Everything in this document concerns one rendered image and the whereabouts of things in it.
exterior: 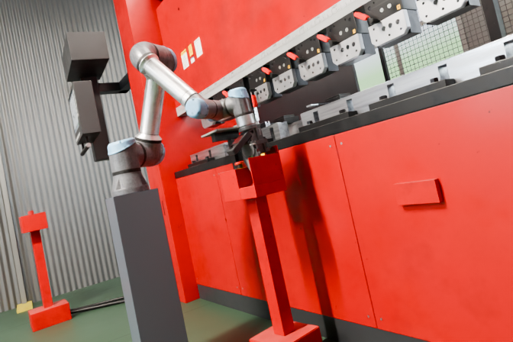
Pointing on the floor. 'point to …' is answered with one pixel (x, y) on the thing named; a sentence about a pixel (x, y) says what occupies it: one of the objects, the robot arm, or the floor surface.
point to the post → (495, 23)
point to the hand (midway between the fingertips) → (257, 177)
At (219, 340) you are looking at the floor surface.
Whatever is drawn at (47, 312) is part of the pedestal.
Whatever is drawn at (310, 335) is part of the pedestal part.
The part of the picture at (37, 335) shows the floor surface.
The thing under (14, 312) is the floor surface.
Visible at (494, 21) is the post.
